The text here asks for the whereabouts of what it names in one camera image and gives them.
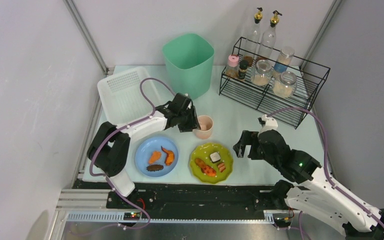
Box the pink ceramic mug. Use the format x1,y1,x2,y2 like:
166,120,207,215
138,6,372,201
192,115,214,140

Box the green scalloped plate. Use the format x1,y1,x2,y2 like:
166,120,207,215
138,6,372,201
189,142,234,185

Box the blue round plate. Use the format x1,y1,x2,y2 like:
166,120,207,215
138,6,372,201
134,136,179,178

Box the white plastic perforated basket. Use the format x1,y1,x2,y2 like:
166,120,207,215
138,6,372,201
97,66,161,125

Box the green plastic waste bin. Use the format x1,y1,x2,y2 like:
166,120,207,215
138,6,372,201
162,33,215,100

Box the glass jar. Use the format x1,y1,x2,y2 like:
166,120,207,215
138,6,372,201
251,59,273,86
272,71,298,99

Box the pink-lid spice shaker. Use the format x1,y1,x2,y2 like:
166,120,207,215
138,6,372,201
224,54,239,79

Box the small black-lid spice jar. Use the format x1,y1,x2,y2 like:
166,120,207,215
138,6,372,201
237,59,249,81

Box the clear bottle blue label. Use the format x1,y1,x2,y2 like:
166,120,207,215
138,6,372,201
272,46,295,79

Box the glass oil bottle gold spout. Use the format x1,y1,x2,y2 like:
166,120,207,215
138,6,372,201
242,7,263,68

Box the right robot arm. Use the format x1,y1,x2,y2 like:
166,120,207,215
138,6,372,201
233,129,384,240

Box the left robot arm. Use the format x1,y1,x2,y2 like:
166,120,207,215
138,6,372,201
87,93,200,197

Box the orange chicken wing toy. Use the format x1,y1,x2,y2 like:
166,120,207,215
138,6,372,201
161,147,175,167

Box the black white sushi cube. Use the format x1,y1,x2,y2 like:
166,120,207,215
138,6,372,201
209,151,221,164

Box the pink bacon strips toy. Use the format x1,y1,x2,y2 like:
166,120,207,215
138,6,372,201
217,162,226,173

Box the orange fried food piece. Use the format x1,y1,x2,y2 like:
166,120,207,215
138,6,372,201
148,151,162,165

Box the orange grilled fish toy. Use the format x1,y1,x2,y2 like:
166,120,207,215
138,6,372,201
194,158,217,177

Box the dark brown sea cucumber toy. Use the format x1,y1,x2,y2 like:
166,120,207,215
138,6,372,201
146,164,164,172

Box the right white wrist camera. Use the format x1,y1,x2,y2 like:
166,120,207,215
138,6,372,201
258,114,278,136

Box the black wire two-tier rack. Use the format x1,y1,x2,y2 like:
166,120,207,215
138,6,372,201
218,56,331,114

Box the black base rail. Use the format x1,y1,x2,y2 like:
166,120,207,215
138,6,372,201
106,183,294,221

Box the left aluminium frame post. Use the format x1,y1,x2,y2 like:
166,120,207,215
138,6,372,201
63,0,109,76

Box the aluminium frame post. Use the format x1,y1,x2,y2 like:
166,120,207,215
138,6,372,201
63,0,109,76
299,0,344,70

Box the right aluminium frame post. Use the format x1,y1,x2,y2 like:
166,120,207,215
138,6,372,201
299,0,344,70

